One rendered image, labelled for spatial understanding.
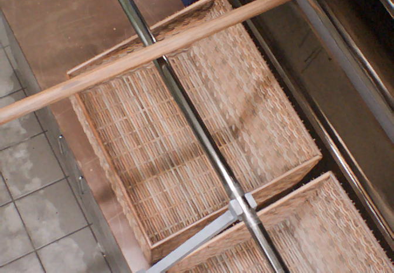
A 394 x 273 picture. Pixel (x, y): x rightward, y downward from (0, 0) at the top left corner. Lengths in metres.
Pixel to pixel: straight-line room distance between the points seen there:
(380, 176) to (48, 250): 1.31
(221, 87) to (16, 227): 0.94
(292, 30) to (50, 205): 1.23
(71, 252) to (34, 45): 0.76
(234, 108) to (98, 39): 0.47
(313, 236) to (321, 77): 0.46
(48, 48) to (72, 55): 0.08
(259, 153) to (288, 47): 0.38
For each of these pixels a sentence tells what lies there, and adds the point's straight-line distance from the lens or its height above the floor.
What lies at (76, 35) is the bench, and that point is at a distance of 2.25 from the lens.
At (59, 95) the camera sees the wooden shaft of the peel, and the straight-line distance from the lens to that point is 1.45.
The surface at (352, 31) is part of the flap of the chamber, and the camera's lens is 1.33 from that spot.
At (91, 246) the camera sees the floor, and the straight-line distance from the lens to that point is 2.59.
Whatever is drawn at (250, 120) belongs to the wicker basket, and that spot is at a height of 0.68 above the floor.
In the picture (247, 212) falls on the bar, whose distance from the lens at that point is 1.40.
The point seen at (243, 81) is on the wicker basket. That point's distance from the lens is 2.01.
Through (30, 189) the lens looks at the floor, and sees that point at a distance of 2.67.
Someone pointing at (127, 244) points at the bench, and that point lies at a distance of 1.98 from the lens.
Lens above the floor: 2.49
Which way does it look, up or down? 65 degrees down
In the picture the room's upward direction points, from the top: 11 degrees clockwise
